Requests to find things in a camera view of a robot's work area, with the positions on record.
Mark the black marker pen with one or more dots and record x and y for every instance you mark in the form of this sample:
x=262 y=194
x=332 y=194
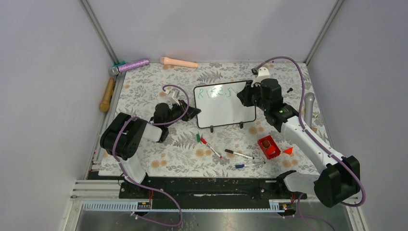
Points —
x=231 y=153

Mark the purple glitter microphone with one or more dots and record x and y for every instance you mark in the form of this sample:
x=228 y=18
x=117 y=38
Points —
x=124 y=67

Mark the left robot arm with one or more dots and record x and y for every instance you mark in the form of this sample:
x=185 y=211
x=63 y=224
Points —
x=123 y=136

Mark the white whiteboard black frame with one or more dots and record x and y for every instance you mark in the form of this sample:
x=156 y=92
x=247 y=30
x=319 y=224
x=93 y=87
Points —
x=220 y=105

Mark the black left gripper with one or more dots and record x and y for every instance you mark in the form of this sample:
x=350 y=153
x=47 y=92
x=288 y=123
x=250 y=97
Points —
x=191 y=111

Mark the small orange block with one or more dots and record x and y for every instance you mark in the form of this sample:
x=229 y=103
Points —
x=288 y=151

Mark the red plastic box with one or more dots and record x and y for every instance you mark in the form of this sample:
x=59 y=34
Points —
x=269 y=147

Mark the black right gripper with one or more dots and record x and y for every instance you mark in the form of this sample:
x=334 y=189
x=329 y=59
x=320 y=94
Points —
x=244 y=95

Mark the silver microphone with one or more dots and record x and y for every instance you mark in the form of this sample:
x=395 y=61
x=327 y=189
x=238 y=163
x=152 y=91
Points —
x=308 y=103

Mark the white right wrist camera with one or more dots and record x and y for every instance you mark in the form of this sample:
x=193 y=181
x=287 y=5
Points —
x=263 y=73

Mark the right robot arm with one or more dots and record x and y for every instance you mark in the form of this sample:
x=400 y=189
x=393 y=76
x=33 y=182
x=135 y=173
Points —
x=339 y=176

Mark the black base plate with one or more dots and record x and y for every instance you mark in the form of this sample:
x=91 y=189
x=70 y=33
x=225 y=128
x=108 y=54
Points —
x=210 y=193

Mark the gold microphone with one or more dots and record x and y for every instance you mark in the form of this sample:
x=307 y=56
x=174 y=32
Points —
x=108 y=93

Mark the blue marker pen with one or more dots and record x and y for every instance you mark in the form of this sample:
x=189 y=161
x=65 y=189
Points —
x=249 y=164

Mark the whiteboard wire stand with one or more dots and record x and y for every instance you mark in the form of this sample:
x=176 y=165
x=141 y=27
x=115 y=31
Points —
x=227 y=126

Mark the pink microphone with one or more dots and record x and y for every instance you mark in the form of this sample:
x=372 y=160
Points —
x=169 y=61

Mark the red marker pen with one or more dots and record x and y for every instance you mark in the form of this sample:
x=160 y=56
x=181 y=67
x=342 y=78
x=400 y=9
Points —
x=210 y=147

